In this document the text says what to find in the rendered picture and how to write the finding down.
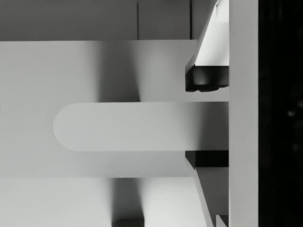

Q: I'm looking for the white cabinet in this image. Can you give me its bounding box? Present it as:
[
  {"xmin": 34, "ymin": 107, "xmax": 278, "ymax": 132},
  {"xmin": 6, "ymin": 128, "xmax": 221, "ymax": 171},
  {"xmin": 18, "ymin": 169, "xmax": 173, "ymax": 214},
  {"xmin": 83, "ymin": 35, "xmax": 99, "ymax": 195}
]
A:
[{"xmin": 0, "ymin": 0, "xmax": 230, "ymax": 227}]

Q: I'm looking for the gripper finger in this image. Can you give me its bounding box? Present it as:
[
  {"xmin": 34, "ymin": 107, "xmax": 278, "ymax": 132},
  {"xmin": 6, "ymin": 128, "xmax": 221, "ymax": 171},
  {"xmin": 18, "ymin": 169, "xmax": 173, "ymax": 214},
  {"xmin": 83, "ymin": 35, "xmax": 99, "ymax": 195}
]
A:
[
  {"xmin": 185, "ymin": 0, "xmax": 230, "ymax": 93},
  {"xmin": 185, "ymin": 150, "xmax": 230, "ymax": 227}
]

